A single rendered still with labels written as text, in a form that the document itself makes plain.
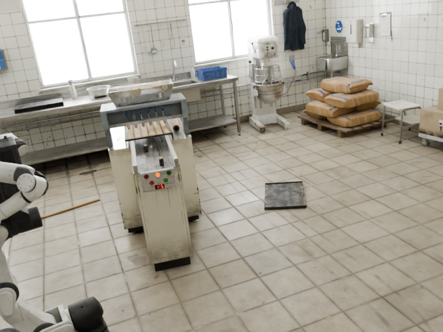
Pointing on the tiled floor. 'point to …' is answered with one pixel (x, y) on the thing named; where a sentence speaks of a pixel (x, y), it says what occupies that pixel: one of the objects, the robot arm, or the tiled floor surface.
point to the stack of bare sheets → (284, 195)
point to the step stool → (402, 114)
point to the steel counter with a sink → (192, 89)
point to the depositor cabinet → (121, 156)
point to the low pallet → (342, 126)
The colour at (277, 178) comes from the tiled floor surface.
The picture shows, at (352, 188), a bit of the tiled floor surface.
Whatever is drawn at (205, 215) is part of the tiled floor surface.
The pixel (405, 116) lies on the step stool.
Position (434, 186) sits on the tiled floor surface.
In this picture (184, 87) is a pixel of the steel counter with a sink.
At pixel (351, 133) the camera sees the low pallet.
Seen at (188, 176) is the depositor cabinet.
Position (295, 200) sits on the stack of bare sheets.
